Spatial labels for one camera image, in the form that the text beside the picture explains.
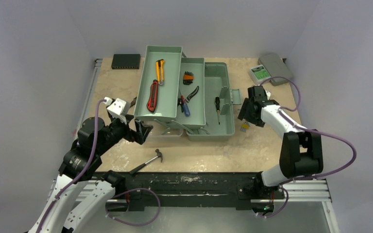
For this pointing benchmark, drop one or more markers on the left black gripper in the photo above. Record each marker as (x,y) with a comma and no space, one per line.
(142,130)

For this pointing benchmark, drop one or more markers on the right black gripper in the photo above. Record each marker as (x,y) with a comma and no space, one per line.
(249,111)

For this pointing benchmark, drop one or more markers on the yellow clip hex key set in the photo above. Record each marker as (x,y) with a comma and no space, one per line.
(245,126)

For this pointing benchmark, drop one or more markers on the red black utility knife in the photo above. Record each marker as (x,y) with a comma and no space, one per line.
(152,101)

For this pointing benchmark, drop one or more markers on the black yellow stubby screwdriver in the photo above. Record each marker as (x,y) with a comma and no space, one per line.
(217,105)

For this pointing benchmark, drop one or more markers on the black pruning shears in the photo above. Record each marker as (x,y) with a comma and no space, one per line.
(192,94)

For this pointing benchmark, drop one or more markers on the blue red screwdriver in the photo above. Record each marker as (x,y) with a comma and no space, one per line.
(184,106)

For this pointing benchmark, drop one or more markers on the translucent green tool box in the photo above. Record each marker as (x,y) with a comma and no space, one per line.
(213,81)

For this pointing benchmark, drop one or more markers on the yellow handled pliers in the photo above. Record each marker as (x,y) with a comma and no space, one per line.
(159,65)

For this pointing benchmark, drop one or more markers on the orange hex key set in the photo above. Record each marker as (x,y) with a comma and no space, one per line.
(188,78)

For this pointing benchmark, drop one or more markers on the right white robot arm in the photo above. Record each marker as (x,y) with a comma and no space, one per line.
(301,151)

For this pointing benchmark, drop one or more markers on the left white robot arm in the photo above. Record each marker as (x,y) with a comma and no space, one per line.
(62,214)

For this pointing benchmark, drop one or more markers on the yellow black needle pliers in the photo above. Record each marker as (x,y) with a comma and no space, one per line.
(133,102)

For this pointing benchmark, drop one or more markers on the green white screw box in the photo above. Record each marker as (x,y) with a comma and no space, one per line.
(259,74)

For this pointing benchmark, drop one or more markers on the grey plastic case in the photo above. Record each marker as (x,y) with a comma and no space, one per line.
(276,67)

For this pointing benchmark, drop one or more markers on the black handled hammer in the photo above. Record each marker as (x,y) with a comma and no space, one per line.
(159,155)

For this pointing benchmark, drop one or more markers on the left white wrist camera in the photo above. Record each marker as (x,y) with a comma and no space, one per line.
(117,109)

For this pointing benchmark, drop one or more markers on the black network switch box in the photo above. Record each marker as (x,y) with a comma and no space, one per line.
(126,61)

